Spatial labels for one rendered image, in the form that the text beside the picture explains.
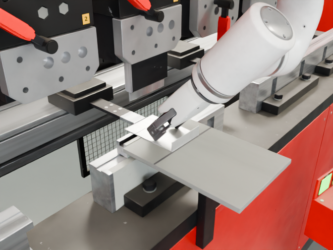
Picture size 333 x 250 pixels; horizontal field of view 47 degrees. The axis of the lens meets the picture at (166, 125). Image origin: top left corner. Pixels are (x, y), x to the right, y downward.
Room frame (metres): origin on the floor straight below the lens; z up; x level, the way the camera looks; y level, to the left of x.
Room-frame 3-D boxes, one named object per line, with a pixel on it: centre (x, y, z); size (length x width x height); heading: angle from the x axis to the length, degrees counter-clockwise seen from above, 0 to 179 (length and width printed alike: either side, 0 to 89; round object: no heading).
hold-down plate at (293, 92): (1.12, -0.40, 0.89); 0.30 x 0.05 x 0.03; 139
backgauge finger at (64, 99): (0.81, 0.16, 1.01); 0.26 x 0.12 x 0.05; 49
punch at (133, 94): (0.70, 0.04, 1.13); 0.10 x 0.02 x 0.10; 139
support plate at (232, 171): (0.61, -0.07, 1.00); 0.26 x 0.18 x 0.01; 49
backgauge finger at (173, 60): (1.10, -0.10, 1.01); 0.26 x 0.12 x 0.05; 49
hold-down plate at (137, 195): (0.69, -0.03, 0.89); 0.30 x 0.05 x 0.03; 139
